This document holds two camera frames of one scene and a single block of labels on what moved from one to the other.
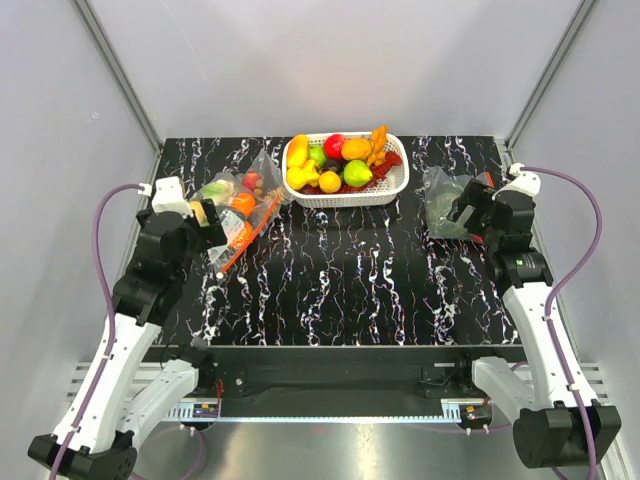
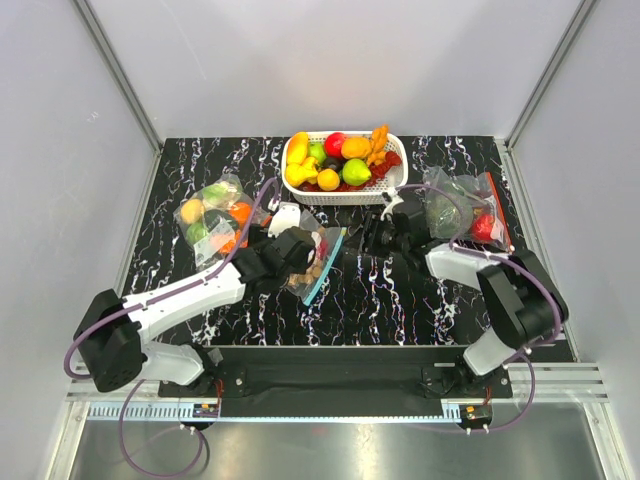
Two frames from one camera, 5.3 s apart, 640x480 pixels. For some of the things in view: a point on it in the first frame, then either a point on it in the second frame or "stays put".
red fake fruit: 250,181 to 322,247
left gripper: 211,235 to 301,269
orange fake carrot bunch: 379,139 stays put
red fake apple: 333,146 stays put
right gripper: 475,196 to 372,225
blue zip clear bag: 262,188 to 306,283
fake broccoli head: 438,223 stays put
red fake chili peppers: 378,173 stays put
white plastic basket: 390,183 stays put
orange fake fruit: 356,149 stays put
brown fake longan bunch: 277,193 to 311,273
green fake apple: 316,151 stays put
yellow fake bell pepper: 307,174 stays put
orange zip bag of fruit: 241,208 stays put
